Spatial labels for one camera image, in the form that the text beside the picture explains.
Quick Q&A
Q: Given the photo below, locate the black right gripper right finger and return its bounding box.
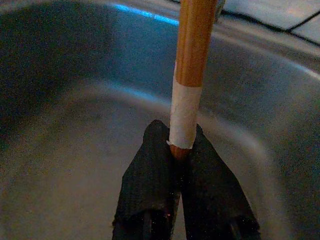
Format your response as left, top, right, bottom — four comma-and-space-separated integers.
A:
181, 123, 261, 240

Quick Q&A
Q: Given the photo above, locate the wooden utensil with white tape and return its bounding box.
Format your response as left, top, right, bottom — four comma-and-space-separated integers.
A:
166, 0, 219, 161

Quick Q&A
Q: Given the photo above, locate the stainless steel sink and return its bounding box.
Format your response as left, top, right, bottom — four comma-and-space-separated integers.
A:
0, 0, 320, 240

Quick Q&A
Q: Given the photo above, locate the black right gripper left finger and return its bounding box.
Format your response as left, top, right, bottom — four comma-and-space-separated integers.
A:
111, 119, 180, 240

